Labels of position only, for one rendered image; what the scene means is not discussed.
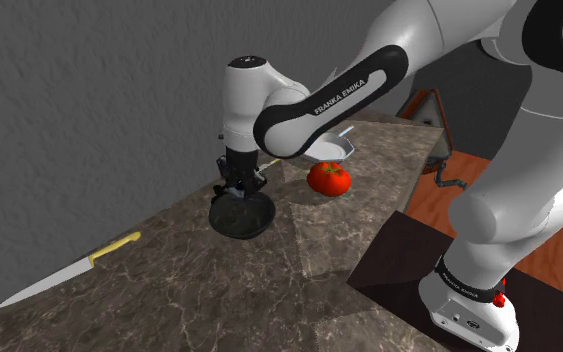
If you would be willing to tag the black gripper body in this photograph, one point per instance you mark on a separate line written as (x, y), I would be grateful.
(239, 171)

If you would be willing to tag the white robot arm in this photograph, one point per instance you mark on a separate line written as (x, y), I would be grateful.
(510, 204)

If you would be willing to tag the black bowl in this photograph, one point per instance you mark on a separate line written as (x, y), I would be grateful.
(241, 217)

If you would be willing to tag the red tomato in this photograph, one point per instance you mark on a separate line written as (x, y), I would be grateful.
(328, 179)

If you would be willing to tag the white frying pan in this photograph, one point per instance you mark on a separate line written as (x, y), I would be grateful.
(332, 148)

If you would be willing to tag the dark robot stand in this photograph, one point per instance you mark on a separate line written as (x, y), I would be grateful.
(403, 263)

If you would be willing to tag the orange framed triangular object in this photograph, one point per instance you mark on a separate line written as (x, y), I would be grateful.
(427, 114)

